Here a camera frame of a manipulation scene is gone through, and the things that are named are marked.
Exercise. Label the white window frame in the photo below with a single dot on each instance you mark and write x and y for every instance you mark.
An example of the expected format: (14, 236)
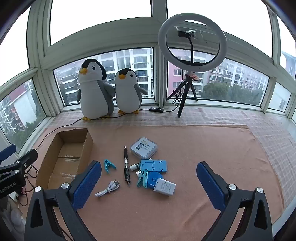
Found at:
(46, 58)

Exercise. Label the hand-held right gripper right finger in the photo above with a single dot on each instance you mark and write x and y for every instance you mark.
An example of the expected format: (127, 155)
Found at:
(211, 185)

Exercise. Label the blue phone stand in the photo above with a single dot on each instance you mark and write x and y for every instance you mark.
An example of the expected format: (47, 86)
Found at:
(155, 165)

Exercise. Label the pink checked cloth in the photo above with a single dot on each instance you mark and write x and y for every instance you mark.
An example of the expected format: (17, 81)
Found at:
(266, 129)

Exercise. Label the small silver usb adapter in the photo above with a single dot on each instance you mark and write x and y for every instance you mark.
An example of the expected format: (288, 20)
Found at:
(138, 172)

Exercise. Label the clear plastic case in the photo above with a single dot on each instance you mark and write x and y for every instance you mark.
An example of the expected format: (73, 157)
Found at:
(143, 148)

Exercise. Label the black tripod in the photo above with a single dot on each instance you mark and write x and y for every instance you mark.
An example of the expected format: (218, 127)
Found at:
(185, 92)

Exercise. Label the cardboard box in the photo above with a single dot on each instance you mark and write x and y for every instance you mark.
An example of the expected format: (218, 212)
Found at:
(69, 148)

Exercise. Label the large penguin plush toy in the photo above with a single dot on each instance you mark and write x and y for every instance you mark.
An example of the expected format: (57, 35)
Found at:
(92, 97)

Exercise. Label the teal plastic clip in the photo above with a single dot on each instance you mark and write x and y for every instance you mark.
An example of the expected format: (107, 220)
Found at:
(108, 166)
(141, 180)

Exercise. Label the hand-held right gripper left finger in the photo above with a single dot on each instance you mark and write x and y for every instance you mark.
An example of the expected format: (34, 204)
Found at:
(86, 185)

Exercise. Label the black gooseneck phone clamp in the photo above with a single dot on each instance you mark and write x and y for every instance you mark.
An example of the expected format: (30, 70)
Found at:
(185, 34)

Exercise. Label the small white cylinder adapter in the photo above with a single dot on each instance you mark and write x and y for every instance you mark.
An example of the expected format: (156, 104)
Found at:
(133, 166)

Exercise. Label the white power adapter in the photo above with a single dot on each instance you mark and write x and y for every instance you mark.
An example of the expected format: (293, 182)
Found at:
(166, 188)

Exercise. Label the black pen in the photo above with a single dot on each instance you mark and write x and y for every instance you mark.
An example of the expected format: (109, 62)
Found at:
(126, 166)

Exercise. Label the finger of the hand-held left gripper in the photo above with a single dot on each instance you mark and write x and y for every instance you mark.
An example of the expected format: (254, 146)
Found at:
(25, 158)
(7, 153)

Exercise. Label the peach felt mat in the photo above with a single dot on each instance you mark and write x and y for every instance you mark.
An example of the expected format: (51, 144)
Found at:
(185, 143)

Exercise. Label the small penguin plush toy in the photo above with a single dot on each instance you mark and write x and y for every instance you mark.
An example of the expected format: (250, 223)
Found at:
(128, 97)

